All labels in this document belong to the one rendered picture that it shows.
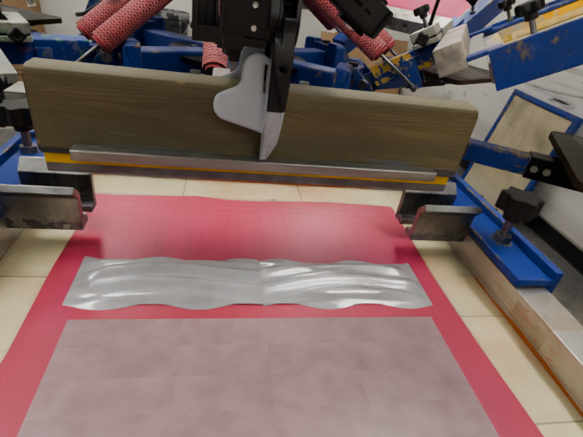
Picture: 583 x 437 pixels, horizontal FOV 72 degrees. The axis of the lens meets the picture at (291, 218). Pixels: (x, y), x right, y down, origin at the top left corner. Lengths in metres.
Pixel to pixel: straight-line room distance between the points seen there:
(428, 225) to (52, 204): 0.41
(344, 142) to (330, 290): 0.15
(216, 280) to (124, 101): 0.19
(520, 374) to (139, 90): 0.42
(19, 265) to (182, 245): 0.16
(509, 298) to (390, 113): 0.23
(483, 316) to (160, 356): 0.32
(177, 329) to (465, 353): 0.26
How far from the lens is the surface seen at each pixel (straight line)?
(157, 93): 0.37
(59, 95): 0.39
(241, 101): 0.35
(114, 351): 0.37
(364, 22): 0.36
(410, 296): 0.45
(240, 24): 0.34
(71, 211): 0.46
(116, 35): 1.01
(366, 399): 0.35
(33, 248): 0.49
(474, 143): 1.12
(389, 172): 0.41
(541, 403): 0.42
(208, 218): 0.51
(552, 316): 0.46
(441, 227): 0.51
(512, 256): 0.50
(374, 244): 0.52
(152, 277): 0.42
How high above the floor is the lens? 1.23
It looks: 32 degrees down
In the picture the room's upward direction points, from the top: 9 degrees clockwise
